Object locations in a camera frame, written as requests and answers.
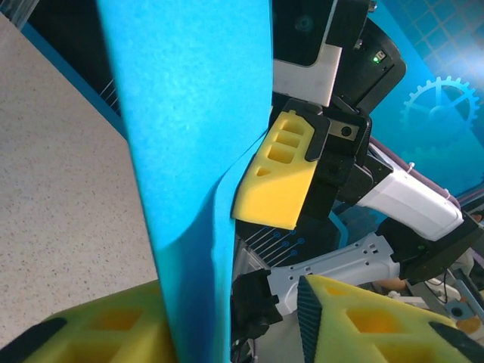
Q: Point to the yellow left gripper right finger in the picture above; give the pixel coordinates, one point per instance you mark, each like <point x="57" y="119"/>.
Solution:
<point x="378" y="332"/>

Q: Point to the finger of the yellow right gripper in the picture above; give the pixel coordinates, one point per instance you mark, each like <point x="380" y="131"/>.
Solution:
<point x="272" y="196"/>

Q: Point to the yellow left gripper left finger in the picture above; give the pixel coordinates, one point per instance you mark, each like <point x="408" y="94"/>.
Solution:
<point x="94" y="332"/>

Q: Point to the blue paper sheet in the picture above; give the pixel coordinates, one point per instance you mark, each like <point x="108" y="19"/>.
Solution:
<point x="181" y="151"/>

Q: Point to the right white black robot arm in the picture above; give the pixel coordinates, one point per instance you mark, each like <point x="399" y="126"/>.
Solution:
<point x="416" y="204"/>

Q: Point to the blue side trim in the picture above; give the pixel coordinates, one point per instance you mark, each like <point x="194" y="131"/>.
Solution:
<point x="77" y="85"/>

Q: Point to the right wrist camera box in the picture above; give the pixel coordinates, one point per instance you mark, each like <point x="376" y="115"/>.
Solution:
<point x="298" y="30"/>

